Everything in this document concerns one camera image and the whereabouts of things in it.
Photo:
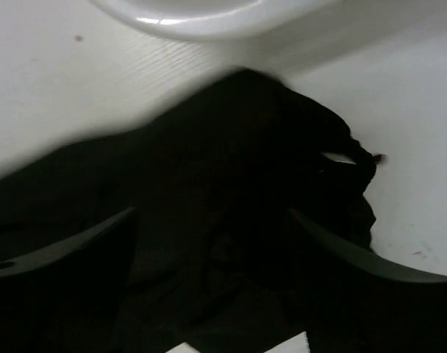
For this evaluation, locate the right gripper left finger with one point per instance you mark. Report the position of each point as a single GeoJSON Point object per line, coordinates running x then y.
{"type": "Point", "coordinates": [65, 296]}

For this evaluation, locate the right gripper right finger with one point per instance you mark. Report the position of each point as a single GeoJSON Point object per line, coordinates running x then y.
{"type": "Point", "coordinates": [360, 302]}

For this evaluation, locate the black trousers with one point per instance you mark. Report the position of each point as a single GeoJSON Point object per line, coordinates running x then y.
{"type": "Point", "coordinates": [212, 182]}

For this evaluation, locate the white plastic basket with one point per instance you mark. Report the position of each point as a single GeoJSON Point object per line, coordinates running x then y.
{"type": "Point", "coordinates": [208, 20]}

